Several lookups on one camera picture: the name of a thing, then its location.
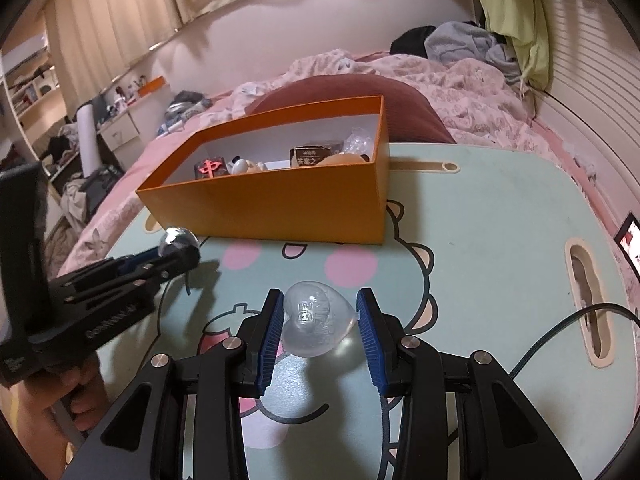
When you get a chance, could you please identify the white cabinet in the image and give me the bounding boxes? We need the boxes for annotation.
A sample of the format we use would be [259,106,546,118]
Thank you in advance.
[97,110,141,151]

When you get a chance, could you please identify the person's left hand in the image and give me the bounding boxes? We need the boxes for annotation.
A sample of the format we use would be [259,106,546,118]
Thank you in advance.
[17,355,108,443]

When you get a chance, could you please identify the pink floral duvet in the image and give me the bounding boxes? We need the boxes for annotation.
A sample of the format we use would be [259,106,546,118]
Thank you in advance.
[50,50,601,281]

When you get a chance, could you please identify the smartphone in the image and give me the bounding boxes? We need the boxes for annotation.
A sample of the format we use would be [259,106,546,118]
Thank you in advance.
[614,212,640,276]

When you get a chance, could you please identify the white padded headboard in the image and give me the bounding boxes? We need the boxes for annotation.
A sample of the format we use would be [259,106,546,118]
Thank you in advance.
[100,0,481,106]

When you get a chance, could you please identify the white paper roll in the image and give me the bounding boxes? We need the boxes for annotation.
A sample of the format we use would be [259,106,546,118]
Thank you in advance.
[75,104,103,178]

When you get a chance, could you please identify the clear plastic bag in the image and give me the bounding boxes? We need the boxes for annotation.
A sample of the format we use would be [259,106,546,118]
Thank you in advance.
[342,127,373,157]

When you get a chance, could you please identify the beige curtain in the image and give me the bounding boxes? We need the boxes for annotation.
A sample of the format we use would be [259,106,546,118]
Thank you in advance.
[45,0,201,111]

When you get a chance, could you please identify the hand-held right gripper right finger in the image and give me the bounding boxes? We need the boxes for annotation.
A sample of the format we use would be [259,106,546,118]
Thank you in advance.
[356,287,583,480]

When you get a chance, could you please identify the dark red pillow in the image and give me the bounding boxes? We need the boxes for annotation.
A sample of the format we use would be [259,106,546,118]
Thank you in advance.
[245,74,456,146]

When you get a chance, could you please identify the clear plastic ball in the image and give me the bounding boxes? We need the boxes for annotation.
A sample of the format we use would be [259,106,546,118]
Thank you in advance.
[159,227,198,256]

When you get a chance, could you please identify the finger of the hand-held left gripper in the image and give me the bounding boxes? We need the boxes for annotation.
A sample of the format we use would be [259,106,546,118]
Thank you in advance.
[65,245,202,306]
[57,250,163,286]

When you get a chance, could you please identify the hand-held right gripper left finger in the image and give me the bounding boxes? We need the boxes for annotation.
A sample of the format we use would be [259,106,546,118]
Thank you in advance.
[62,287,286,480]

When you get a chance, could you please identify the white grey laundry pile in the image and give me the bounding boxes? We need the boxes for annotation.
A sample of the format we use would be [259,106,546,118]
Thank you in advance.
[60,165,126,231]

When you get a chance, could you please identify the white bookshelf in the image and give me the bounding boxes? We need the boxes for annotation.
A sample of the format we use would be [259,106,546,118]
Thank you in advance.
[0,45,63,126]

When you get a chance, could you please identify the blue grey clothes pile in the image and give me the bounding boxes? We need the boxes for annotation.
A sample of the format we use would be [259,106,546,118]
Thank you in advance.
[157,90,216,133]

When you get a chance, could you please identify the white louvered wardrobe doors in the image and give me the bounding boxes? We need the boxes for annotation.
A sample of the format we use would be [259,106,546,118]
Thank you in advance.
[535,0,640,161]

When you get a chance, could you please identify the brown printed small box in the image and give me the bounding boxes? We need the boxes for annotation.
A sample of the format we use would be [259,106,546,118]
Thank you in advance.
[289,144,342,168]

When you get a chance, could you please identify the yellow-green garment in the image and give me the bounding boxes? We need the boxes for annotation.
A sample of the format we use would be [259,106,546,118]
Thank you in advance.
[470,0,551,91]

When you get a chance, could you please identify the orange cardboard box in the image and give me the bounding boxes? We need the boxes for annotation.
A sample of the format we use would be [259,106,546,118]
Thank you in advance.
[136,95,391,245]

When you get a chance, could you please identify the plush toy keychain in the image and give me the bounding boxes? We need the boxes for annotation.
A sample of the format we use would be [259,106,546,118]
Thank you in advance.
[225,157,268,175]

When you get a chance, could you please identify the green cartoon lap table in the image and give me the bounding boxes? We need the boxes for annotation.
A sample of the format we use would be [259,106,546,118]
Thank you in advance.
[100,140,636,480]

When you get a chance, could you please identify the black clothes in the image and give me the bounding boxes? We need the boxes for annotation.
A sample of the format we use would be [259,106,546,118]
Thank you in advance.
[389,26,438,56]

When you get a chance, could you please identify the red black cube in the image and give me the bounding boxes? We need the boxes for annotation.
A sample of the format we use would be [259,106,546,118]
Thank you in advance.
[194,157,228,179]

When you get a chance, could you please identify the black cable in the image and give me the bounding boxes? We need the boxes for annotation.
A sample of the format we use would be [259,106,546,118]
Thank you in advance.
[507,302,640,376]

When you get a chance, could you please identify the clear heart-shaped case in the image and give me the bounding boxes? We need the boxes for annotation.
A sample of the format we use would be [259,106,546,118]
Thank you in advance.
[280,281,362,358]

